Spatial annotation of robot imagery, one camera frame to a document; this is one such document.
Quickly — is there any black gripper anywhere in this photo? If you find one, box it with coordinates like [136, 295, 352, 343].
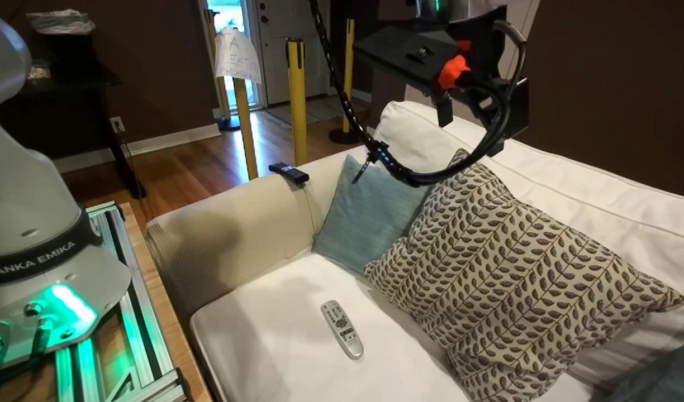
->
[472, 75, 529, 158]

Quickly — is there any teal blue throw pillow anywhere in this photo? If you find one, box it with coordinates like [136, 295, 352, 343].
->
[594, 333, 684, 402]
[313, 155, 434, 277]

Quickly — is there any beige and black patterned pillow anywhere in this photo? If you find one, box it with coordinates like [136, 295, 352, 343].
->
[363, 148, 684, 402]

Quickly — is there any white panel door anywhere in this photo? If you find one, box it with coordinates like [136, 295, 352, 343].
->
[500, 0, 544, 80]

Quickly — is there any grey entry door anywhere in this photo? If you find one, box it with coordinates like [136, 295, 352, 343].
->
[252, 0, 332, 107]

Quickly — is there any black remote control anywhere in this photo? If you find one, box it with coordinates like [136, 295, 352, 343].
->
[266, 162, 313, 188]

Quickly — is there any white draped cover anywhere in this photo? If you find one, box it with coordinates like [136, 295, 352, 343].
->
[213, 27, 263, 89]

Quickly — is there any silver remote control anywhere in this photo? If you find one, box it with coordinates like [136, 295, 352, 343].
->
[320, 298, 366, 364]

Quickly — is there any white fabric sofa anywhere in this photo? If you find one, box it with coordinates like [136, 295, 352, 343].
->
[142, 99, 684, 402]

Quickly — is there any black side table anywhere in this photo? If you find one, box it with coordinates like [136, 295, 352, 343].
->
[3, 30, 147, 200]

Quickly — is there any white cloth bundle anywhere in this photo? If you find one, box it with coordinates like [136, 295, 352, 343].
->
[24, 7, 98, 39]

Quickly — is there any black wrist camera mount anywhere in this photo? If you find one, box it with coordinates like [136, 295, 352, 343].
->
[352, 7, 509, 129]

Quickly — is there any thin yellow post with base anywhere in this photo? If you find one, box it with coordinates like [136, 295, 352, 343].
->
[326, 18, 366, 148]

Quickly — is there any thick yellow post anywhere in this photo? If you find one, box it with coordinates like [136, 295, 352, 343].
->
[283, 39, 311, 167]

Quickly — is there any pale wooden post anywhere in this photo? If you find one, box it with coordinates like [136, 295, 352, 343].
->
[199, 4, 243, 134]
[232, 77, 262, 181]

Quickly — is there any aluminium profile base frame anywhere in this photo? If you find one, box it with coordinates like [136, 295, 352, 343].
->
[0, 200, 193, 402]

